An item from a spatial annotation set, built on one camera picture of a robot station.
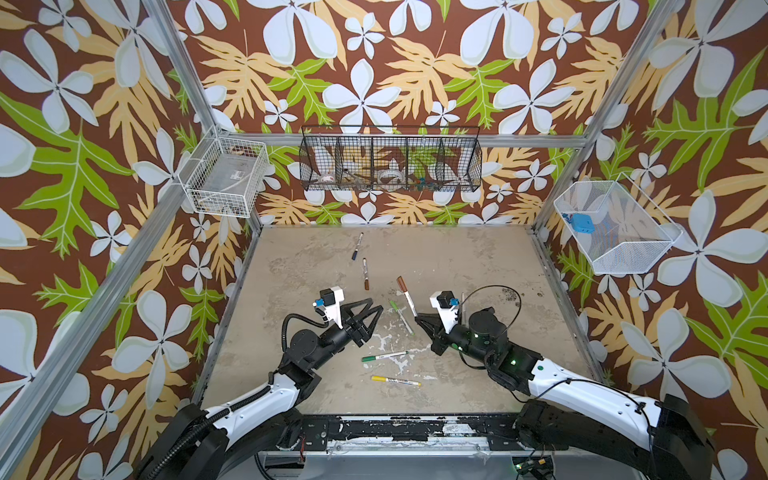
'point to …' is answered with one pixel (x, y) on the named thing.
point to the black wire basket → (390, 158)
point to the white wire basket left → (223, 173)
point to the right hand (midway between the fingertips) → (415, 319)
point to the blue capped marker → (357, 246)
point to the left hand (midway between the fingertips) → (375, 303)
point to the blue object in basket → (583, 223)
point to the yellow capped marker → (395, 380)
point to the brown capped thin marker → (366, 280)
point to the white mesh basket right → (621, 229)
